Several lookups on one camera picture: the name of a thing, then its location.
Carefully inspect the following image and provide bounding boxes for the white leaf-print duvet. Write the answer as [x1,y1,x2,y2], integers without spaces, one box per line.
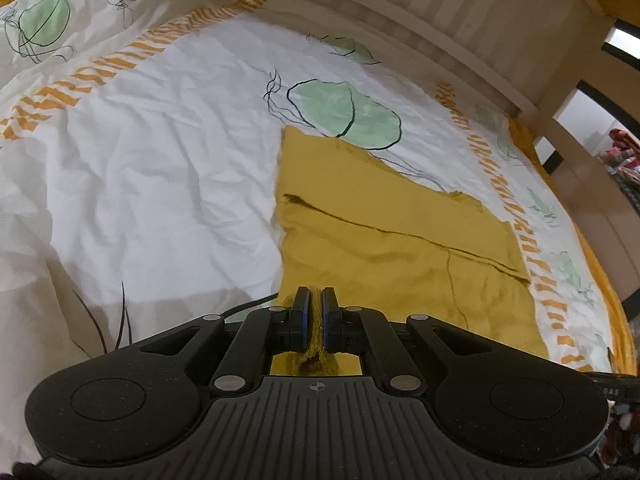
[1,0,636,467]

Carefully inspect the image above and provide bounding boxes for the light wooden bed frame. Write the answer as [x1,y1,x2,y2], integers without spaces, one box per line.
[312,0,639,297]

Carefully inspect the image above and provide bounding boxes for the colourful clothes pile background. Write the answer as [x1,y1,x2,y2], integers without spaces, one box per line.
[598,128,640,214]

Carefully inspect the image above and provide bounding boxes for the mustard yellow knit sweater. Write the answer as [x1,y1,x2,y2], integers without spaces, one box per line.
[276,127,549,358]

